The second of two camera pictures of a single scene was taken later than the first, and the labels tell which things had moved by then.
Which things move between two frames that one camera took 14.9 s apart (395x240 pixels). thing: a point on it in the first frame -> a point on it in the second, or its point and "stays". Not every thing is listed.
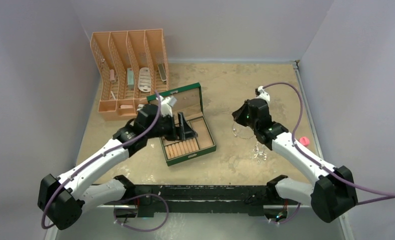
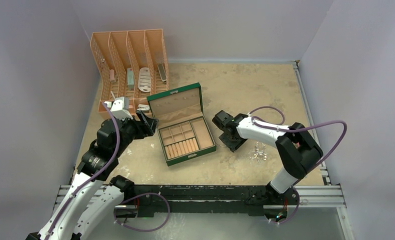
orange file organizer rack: [132, 65] stays
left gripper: [185, 131] -> [145, 127]
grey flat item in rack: [162, 72] stays
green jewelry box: [189, 101] stays
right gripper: [237, 116] -> [233, 146]
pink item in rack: [112, 75] stays
